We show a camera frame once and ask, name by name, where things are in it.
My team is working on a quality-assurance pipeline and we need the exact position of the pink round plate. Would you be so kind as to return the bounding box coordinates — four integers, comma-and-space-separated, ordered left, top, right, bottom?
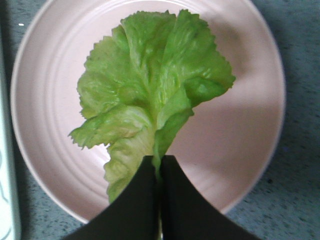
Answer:
11, 0, 285, 223

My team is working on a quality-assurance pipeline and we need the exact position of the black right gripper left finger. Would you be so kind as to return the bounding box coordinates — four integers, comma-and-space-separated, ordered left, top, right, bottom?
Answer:
64, 156, 159, 240

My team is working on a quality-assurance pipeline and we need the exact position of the cream bear serving tray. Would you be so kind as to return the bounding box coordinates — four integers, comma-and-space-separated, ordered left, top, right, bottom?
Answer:
0, 37, 21, 240

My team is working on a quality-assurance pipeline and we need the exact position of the green lettuce leaf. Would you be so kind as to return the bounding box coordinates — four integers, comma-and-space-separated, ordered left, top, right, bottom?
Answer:
70, 9, 236, 202

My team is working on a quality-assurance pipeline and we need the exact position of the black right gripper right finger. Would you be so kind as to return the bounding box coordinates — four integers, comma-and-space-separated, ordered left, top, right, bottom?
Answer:
160, 155, 257, 240

